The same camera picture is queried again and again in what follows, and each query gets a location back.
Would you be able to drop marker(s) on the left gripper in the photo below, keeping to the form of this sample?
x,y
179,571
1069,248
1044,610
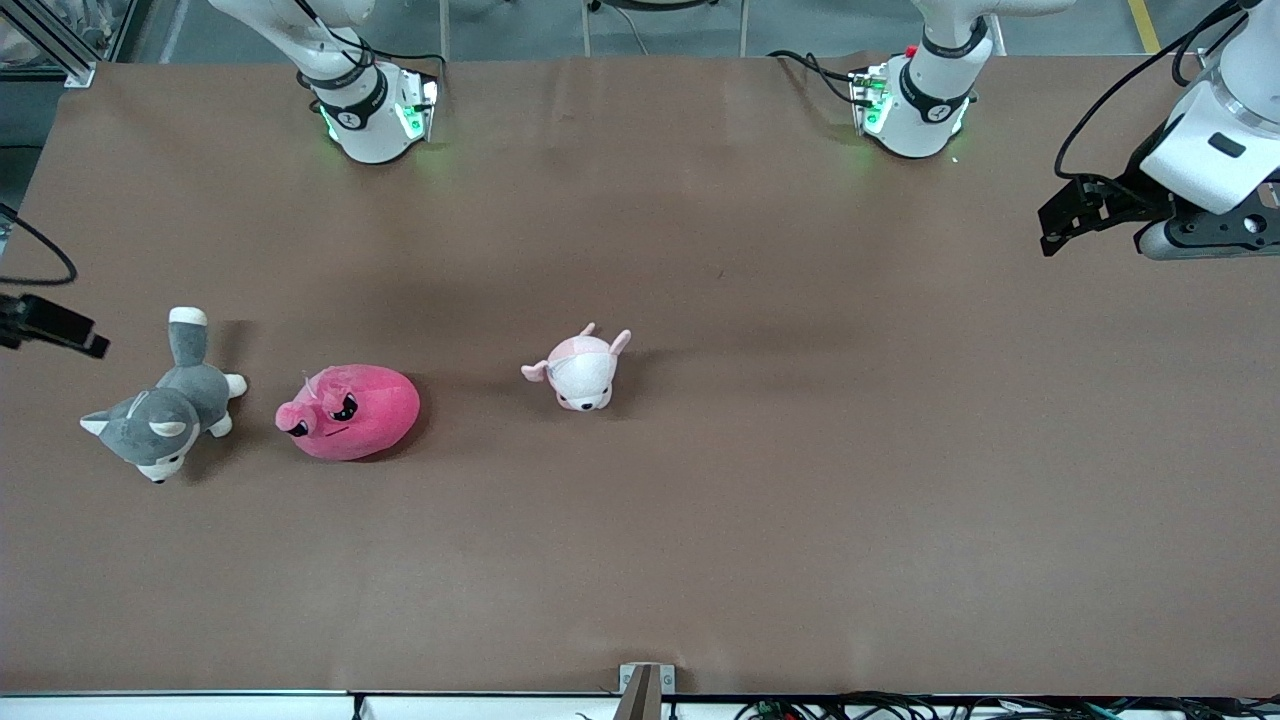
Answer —
x,y
1132,201

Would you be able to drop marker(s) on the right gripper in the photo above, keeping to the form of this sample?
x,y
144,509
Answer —
x,y
48,322

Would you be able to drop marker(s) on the bright pink round plush toy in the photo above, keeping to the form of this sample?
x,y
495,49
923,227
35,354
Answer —
x,y
370,410

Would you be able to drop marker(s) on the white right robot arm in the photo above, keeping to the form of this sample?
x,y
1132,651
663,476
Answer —
x,y
365,120

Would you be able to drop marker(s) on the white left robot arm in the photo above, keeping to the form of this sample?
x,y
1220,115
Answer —
x,y
930,100

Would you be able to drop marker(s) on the grey white husky plush toy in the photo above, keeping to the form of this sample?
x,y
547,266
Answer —
x,y
165,415

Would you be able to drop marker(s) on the pale pink white plush toy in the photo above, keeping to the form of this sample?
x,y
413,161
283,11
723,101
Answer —
x,y
580,372

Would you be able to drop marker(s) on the aluminium frame profile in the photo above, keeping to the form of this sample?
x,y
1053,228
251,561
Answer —
x,y
60,55

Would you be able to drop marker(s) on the grey metal table bracket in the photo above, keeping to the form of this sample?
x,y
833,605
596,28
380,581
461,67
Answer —
x,y
645,690

